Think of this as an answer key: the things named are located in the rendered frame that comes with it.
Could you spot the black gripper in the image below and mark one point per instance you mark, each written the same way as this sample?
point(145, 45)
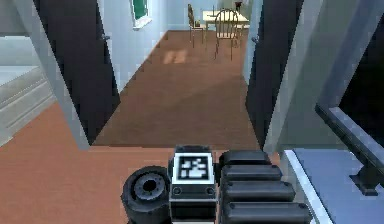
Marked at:
point(146, 196)

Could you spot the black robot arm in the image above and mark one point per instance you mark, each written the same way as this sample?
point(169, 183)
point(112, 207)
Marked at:
point(240, 190)

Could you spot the grey television set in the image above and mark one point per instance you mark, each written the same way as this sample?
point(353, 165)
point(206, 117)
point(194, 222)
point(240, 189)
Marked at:
point(360, 100)

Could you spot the dark room door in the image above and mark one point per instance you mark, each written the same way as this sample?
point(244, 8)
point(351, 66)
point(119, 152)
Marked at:
point(273, 66)
point(80, 66)

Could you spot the wooden spindle chair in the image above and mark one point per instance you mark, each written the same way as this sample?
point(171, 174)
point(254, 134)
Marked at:
point(227, 26)
point(193, 23)

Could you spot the pale blue television stand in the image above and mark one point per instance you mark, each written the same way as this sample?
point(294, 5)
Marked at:
point(336, 190)

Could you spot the pale dining table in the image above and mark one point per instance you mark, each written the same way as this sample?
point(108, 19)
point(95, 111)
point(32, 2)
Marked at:
point(216, 16)

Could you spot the dark red vase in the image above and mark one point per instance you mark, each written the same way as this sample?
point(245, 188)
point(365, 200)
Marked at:
point(238, 5)

